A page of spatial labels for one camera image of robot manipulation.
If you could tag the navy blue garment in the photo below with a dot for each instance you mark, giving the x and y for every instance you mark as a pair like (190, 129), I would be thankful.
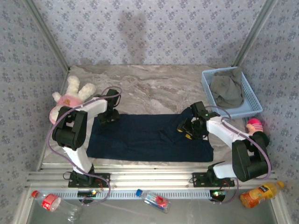
(140, 140)

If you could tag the grey garment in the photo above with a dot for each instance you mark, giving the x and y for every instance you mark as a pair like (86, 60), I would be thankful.
(227, 91)

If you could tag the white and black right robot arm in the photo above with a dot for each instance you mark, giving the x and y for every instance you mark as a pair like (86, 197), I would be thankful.
(222, 133)

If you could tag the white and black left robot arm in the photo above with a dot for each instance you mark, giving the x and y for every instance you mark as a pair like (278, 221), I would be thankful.
(79, 158)

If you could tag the white plush bunny pink shirt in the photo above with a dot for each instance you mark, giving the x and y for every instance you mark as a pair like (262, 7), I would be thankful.
(70, 100)

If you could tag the plush doll black hair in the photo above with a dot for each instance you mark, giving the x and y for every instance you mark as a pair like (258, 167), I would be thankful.
(255, 124)

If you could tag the light blue plastic basket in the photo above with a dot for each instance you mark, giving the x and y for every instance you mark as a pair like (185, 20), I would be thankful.
(253, 102)

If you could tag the circuit board with green light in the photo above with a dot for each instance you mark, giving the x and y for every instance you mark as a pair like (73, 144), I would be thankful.
(86, 193)
(218, 194)

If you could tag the small clear bottle blue cap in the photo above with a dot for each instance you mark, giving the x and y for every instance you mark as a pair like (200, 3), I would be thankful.
(155, 200)

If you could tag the orange juice bottle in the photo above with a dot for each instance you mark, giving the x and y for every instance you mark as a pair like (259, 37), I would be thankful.
(259, 194)

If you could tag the clear bottle red label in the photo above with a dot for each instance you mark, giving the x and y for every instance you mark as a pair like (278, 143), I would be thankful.
(50, 202)

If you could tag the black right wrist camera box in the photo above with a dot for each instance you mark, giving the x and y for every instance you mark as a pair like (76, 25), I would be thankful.
(198, 107)

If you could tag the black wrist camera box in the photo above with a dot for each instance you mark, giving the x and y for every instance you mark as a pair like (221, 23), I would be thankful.
(198, 107)
(112, 93)

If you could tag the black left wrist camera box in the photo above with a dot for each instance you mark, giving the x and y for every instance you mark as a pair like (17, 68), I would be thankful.
(112, 93)

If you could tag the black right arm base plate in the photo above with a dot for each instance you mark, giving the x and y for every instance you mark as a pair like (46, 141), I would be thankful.
(201, 179)

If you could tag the aluminium rail frame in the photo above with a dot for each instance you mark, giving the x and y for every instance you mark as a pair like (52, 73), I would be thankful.
(151, 177)

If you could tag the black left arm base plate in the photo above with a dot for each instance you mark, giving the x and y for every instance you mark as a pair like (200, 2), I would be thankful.
(102, 178)

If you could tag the aluminium corner post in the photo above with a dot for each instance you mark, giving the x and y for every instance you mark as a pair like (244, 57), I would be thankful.
(47, 35)
(254, 35)

